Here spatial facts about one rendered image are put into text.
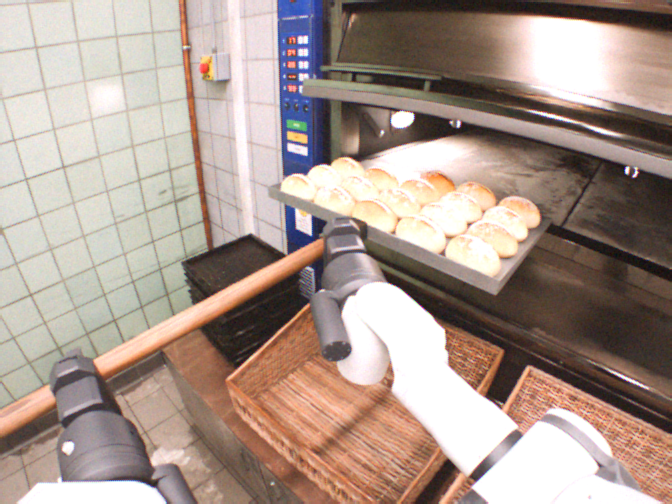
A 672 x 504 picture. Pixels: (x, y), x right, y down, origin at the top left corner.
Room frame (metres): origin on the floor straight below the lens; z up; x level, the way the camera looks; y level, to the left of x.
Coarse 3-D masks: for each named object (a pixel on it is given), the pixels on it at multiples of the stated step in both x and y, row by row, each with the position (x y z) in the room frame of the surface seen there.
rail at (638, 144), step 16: (304, 80) 0.93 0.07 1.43; (320, 80) 0.90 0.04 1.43; (336, 80) 0.87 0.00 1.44; (400, 96) 0.75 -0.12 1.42; (416, 96) 0.72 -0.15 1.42; (432, 96) 0.70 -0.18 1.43; (448, 96) 0.68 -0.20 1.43; (496, 112) 0.61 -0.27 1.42; (512, 112) 0.59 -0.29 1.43; (528, 112) 0.57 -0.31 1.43; (560, 128) 0.53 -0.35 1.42; (576, 128) 0.52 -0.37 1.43; (592, 128) 0.50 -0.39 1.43; (624, 144) 0.46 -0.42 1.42; (640, 144) 0.45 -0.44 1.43; (656, 144) 0.43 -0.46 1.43
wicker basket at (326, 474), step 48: (288, 336) 0.82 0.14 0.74; (240, 384) 0.67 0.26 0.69; (288, 384) 0.76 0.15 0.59; (336, 384) 0.77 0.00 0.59; (384, 384) 0.76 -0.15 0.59; (480, 384) 0.55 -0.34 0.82; (288, 432) 0.49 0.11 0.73; (336, 432) 0.58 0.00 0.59; (384, 432) 0.58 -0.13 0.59; (336, 480) 0.38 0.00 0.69; (384, 480) 0.43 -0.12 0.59
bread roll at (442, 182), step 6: (426, 174) 0.83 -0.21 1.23; (432, 174) 0.82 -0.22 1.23; (438, 174) 0.82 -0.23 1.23; (444, 174) 0.82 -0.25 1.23; (432, 180) 0.81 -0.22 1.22; (438, 180) 0.80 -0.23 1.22; (444, 180) 0.80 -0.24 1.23; (450, 180) 0.80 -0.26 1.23; (438, 186) 0.80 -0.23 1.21; (444, 186) 0.79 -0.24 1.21; (450, 186) 0.79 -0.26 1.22; (444, 192) 0.79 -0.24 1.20
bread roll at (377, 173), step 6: (372, 168) 0.85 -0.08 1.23; (378, 168) 0.84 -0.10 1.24; (384, 168) 0.84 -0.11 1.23; (366, 174) 0.85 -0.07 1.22; (372, 174) 0.83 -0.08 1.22; (378, 174) 0.83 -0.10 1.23; (384, 174) 0.82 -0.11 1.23; (390, 174) 0.82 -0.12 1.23; (372, 180) 0.82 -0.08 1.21; (378, 180) 0.82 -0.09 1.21; (384, 180) 0.81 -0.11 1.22; (390, 180) 0.81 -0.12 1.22; (396, 180) 0.82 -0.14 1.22; (378, 186) 0.81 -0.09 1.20; (384, 186) 0.81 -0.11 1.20; (390, 186) 0.80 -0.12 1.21; (396, 186) 0.81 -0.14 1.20
